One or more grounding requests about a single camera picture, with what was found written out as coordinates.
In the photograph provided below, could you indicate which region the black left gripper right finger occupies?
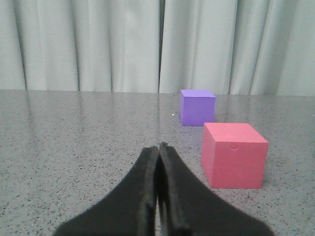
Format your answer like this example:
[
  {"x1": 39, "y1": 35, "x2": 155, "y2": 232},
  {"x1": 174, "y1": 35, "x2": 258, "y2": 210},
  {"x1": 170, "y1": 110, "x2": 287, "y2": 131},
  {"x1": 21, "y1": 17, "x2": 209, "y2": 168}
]
[{"x1": 157, "y1": 142, "x2": 274, "y2": 236}]

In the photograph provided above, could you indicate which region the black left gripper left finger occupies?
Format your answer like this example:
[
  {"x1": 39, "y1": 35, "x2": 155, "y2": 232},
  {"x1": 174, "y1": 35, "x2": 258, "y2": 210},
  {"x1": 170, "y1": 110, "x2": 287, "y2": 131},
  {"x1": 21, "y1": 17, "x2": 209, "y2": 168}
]
[{"x1": 54, "y1": 147, "x2": 158, "y2": 236}]

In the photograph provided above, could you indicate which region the purple foam cube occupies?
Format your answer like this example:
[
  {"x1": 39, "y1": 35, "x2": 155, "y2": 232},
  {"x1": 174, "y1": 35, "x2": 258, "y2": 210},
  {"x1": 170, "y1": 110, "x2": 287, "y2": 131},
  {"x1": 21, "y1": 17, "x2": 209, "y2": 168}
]
[{"x1": 179, "y1": 89, "x2": 216, "y2": 126}]

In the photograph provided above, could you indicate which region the red foam cube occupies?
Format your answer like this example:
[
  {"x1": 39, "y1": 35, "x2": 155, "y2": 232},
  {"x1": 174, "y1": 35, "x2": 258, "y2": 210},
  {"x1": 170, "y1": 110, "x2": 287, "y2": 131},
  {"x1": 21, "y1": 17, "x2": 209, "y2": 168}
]
[{"x1": 201, "y1": 122, "x2": 269, "y2": 189}]

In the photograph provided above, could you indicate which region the grey-green curtain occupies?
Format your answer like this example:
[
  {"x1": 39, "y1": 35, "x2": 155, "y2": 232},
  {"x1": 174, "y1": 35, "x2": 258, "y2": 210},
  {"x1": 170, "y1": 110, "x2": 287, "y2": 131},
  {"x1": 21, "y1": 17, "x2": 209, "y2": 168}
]
[{"x1": 0, "y1": 0, "x2": 315, "y2": 96}]

